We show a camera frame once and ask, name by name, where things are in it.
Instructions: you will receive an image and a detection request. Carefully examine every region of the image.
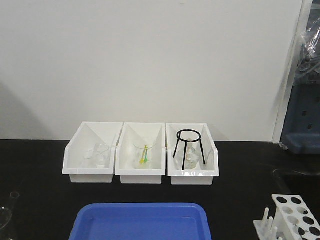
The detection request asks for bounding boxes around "white test tube rack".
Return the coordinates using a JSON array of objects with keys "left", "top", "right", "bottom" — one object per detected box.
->
[{"left": 253, "top": 194, "right": 320, "bottom": 240}]

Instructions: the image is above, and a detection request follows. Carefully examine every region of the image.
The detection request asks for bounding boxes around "clear glass test tube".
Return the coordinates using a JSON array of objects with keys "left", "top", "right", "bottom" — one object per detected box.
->
[{"left": 4, "top": 191, "right": 20, "bottom": 212}]

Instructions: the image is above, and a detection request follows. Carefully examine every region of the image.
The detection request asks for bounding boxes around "grey-blue pegboard drying rack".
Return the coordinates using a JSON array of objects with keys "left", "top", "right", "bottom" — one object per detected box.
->
[{"left": 280, "top": 0, "right": 320, "bottom": 155}]

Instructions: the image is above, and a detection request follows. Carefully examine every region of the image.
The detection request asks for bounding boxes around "glass beaker in middle bin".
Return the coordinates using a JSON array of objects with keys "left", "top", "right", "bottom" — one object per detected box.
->
[{"left": 133, "top": 144, "right": 153, "bottom": 170}]

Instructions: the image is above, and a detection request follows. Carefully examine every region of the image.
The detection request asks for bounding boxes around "white middle storage bin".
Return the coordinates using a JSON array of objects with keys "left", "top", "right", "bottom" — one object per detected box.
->
[{"left": 115, "top": 122, "right": 167, "bottom": 184}]

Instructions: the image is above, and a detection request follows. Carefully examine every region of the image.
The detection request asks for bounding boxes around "white storage bin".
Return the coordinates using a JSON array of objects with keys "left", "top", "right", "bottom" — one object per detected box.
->
[
  {"left": 166, "top": 123, "right": 220, "bottom": 185},
  {"left": 115, "top": 122, "right": 167, "bottom": 184},
  {"left": 62, "top": 122, "right": 124, "bottom": 183}
]

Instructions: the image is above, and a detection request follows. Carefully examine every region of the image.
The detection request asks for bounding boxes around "green plastic spatula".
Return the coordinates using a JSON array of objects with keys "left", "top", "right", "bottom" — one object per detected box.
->
[{"left": 143, "top": 145, "right": 149, "bottom": 163}]

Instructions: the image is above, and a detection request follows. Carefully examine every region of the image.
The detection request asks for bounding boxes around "yellow plastic spatula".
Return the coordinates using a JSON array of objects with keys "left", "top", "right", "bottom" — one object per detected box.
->
[{"left": 139, "top": 148, "right": 145, "bottom": 164}]

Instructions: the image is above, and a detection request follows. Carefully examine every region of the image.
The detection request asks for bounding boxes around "white right storage bin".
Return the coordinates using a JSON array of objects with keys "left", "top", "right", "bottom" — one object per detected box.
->
[{"left": 166, "top": 123, "right": 220, "bottom": 185}]

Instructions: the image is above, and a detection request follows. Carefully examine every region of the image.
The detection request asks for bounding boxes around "glass alcohol lamp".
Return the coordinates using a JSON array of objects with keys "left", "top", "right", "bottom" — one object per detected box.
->
[{"left": 173, "top": 138, "right": 200, "bottom": 171}]

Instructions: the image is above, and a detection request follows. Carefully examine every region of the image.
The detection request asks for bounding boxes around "glassware in left bin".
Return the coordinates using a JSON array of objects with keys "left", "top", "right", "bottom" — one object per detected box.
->
[{"left": 79, "top": 143, "right": 110, "bottom": 169}]

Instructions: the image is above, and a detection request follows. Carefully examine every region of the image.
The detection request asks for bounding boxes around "white left storage bin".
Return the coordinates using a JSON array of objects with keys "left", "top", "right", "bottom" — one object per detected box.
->
[{"left": 62, "top": 122, "right": 124, "bottom": 183}]

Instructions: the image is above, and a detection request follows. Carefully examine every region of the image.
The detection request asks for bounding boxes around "blue plastic tray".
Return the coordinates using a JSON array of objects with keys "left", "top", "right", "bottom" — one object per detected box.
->
[{"left": 69, "top": 202, "right": 212, "bottom": 240}]

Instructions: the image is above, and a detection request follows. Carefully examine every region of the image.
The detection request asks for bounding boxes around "black lab sink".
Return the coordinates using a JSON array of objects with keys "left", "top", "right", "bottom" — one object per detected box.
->
[{"left": 272, "top": 169, "right": 320, "bottom": 199}]

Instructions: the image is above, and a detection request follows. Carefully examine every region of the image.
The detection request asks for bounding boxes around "clear plastic bag of pegs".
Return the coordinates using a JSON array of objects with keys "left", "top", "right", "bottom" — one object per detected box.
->
[{"left": 293, "top": 18, "right": 320, "bottom": 86}]

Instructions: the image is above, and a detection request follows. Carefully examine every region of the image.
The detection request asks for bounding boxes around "glass beaker on counter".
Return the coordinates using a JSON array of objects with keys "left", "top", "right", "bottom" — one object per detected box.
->
[{"left": 0, "top": 207, "right": 12, "bottom": 240}]

